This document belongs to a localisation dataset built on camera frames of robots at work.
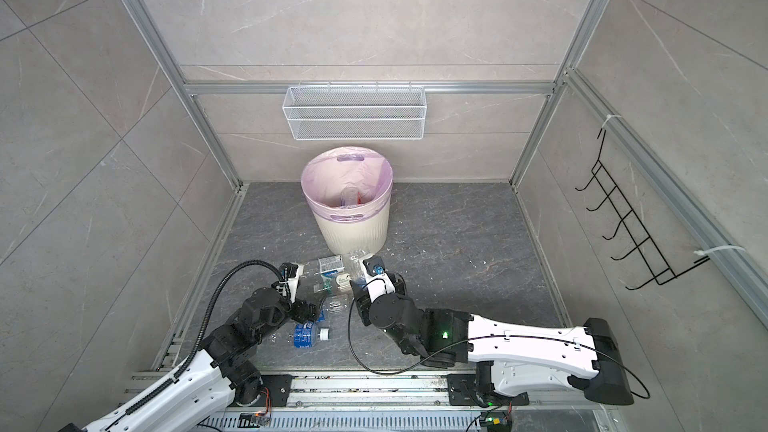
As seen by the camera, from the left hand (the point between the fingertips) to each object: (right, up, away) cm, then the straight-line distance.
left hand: (312, 281), depth 80 cm
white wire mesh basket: (+7, +52, +21) cm, 57 cm away
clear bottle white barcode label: (+2, +2, +10) cm, 11 cm away
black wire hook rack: (+77, +21, -7) cm, 80 cm away
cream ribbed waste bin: (+14, +12, +6) cm, 19 cm away
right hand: (+15, +4, -13) cm, 20 cm away
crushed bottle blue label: (-1, -14, -3) cm, 14 cm away
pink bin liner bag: (+2, +31, +11) cm, 33 cm away
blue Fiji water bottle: (+8, +23, +19) cm, 31 cm away
